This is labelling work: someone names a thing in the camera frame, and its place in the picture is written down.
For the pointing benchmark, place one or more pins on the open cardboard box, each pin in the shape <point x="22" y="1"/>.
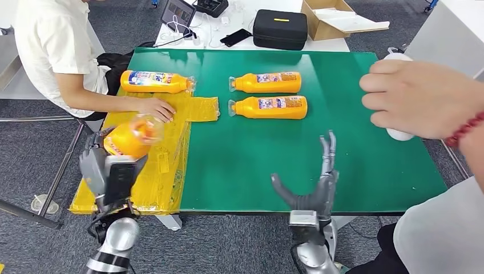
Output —
<point x="320" y="26"/>

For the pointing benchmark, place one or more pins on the handheld teleoperation controller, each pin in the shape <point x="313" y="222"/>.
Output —
<point x="401" y="135"/>

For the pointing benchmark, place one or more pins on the tablet with dark screen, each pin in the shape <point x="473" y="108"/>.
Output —
<point x="178" y="11"/>

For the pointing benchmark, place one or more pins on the green bag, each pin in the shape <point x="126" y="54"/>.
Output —
<point x="397" y="49"/>

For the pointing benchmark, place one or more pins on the clear plastic lid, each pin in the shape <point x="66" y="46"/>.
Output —
<point x="44" y="204"/>

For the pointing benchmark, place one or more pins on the green topped table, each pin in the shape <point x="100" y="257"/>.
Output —
<point x="245" y="159"/>

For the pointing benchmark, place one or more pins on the black smartphone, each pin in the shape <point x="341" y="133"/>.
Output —
<point x="235" y="37"/>

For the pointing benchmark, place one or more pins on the yellow taped cardboard mat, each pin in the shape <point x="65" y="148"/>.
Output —
<point x="159" y="181"/>

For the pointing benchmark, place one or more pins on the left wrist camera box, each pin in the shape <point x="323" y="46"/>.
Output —
<point x="119" y="181"/>

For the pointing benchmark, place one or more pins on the white sheet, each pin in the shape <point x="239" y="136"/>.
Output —
<point x="357" y="23"/>

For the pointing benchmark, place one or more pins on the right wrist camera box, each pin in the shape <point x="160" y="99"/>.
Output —
<point x="302" y="219"/>

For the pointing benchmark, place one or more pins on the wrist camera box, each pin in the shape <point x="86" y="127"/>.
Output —
<point x="119" y="181"/>
<point x="302" y="219"/>

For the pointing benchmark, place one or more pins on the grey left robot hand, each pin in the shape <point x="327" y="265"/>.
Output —
<point x="92" y="166"/>

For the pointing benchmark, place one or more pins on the metal frame legs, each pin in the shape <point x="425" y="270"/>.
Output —
<point x="455" y="160"/>
<point x="62" y="166"/>

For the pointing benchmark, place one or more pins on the person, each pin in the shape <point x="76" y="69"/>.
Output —
<point x="49" y="38"/>
<point x="442" y="234"/>

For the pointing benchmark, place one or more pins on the white table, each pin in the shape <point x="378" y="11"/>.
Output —
<point x="331" y="45"/>

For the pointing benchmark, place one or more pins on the black zip case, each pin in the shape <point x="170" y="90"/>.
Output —
<point x="280" y="32"/>

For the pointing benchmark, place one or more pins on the orange detergent bottle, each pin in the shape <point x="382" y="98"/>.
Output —
<point x="177" y="85"/>
<point x="244" y="84"/>
<point x="244" y="108"/>
<point x="124" y="142"/>

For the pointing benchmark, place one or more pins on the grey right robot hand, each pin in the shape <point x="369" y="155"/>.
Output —
<point x="321" y="193"/>

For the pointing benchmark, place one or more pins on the white power strip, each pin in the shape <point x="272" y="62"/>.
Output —
<point x="176" y="39"/>

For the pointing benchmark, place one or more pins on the person's hand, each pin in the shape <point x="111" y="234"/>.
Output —
<point x="157" y="109"/>
<point x="416" y="98"/>

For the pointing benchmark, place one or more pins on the white earbuds case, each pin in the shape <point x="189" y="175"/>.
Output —
<point x="225" y="20"/>

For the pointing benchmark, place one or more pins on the black charger box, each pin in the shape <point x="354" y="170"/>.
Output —
<point x="211" y="6"/>

